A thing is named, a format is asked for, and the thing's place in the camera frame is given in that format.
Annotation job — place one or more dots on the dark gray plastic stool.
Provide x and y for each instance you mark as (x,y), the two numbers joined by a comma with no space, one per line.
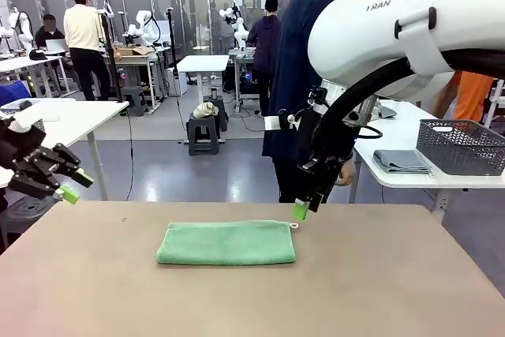
(27,214)
(223,112)
(203,135)
(133,100)

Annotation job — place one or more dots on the gray-blue towel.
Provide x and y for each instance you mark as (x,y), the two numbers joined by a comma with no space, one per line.
(400,161)

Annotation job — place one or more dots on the blue chair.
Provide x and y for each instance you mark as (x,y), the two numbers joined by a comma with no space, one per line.
(13,94)

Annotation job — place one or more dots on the person in dark hoodie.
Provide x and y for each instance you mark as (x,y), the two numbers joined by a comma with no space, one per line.
(266,49)

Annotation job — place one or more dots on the person in orange shirt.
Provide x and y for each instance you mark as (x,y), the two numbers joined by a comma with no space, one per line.
(471,92)

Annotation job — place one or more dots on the green microfibre towel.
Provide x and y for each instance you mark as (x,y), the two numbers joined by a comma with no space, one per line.
(227,244)

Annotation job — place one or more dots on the person's left hand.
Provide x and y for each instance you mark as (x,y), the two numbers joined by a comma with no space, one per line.
(347,173)

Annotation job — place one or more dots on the desk with computer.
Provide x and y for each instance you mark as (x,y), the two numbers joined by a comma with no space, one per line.
(246,76)

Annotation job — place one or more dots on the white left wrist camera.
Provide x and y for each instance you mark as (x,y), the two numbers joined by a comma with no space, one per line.
(25,120)

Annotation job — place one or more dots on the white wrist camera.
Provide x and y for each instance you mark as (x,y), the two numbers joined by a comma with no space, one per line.
(25,120)
(276,122)

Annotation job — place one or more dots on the person in navy jacket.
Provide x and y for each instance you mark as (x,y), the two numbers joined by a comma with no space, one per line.
(296,57)

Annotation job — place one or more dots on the black tripod pole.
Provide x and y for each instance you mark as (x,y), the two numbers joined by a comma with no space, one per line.
(171,37)
(110,57)

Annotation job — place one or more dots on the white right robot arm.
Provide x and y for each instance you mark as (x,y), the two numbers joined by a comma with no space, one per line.
(394,29)

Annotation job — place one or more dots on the person in cream sweater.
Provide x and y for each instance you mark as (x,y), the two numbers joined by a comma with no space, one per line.
(84,37)

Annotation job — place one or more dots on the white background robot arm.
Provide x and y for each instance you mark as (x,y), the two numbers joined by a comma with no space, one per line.
(144,27)
(236,25)
(19,25)

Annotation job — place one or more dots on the silver laptop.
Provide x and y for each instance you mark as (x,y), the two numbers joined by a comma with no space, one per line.
(55,46)

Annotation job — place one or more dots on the gray crumpled cloth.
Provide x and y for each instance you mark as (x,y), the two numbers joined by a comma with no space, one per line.
(388,113)

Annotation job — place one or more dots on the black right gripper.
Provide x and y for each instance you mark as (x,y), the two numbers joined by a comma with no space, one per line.
(307,135)

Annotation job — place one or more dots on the seated person in black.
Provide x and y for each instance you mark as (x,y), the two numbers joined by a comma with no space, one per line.
(49,33)

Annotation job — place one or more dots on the white workshop desk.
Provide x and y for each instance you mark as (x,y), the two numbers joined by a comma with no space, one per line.
(138,59)
(23,62)

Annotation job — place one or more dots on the dark tumbler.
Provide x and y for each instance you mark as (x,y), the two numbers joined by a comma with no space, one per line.
(214,94)

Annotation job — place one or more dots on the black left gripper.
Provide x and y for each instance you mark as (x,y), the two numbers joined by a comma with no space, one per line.
(27,155)

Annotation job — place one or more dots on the white computer cabinet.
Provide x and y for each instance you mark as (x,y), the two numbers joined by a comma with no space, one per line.
(180,82)

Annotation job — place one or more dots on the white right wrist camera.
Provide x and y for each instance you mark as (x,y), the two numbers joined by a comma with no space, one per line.
(276,122)

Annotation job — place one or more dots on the cardboard box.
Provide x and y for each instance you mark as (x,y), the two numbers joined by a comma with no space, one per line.
(132,51)

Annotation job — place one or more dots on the gray plastic basket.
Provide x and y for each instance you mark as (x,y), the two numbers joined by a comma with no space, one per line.
(39,124)
(461,147)

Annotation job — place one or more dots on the beige rolled cloth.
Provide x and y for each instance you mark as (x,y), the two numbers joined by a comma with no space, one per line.
(205,110)

